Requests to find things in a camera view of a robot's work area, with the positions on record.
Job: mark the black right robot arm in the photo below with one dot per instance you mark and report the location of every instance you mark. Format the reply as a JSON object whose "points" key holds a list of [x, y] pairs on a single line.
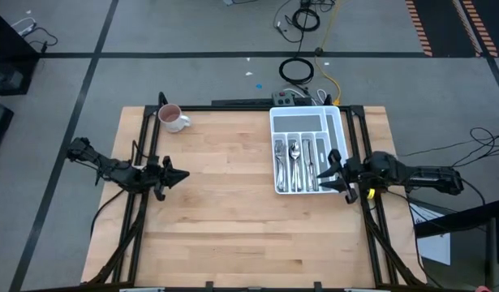
{"points": [[415, 174]]}

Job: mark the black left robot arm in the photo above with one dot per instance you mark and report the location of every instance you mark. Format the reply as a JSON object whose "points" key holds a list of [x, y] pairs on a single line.
{"points": [[119, 172]]}

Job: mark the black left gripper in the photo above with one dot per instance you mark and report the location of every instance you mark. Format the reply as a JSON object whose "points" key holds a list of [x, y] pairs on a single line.
{"points": [[157, 178]]}

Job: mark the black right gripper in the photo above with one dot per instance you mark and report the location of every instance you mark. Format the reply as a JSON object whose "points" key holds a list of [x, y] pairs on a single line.
{"points": [[358, 176]]}

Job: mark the black desk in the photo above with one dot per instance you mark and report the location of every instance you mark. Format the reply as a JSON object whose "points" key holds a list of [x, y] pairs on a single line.
{"points": [[456, 221]]}

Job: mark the black aluminium table frame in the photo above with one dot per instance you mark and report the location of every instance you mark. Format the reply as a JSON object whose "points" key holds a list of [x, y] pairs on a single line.
{"points": [[224, 108]]}

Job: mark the grey power box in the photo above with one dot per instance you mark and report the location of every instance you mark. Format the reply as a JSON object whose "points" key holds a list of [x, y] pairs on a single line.
{"points": [[283, 98]]}

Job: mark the white ceramic mug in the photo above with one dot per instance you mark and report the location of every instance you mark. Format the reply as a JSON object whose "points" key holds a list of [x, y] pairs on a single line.
{"points": [[174, 125]]}

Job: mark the white paper sheet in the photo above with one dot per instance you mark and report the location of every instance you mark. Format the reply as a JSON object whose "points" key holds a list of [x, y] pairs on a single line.
{"points": [[435, 247]]}

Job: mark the black cabinet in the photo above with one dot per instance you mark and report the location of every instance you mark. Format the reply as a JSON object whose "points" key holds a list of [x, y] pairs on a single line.
{"points": [[5, 61]]}

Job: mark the white cutlery tray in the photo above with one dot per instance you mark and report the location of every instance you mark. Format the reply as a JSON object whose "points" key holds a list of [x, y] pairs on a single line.
{"points": [[298, 123]]}

